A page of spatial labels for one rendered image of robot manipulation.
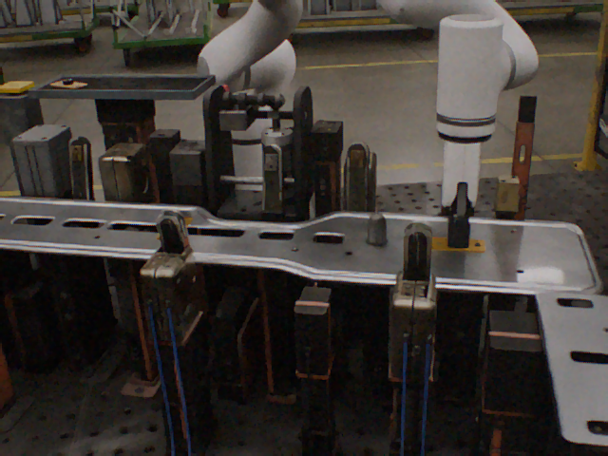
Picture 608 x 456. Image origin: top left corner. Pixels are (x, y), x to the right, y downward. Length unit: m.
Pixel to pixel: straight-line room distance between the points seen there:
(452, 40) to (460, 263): 0.32
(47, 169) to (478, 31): 0.84
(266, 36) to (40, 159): 0.51
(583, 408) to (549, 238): 0.40
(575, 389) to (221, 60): 1.03
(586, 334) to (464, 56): 0.39
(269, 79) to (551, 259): 0.81
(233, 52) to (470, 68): 0.69
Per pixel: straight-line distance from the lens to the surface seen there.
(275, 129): 1.26
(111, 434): 1.22
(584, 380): 0.83
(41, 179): 1.39
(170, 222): 0.97
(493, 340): 0.90
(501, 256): 1.06
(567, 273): 1.03
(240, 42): 1.48
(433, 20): 1.05
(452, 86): 0.95
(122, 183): 1.30
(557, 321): 0.92
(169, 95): 1.37
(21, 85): 1.60
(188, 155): 1.27
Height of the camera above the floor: 1.49
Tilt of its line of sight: 26 degrees down
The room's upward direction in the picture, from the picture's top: 3 degrees counter-clockwise
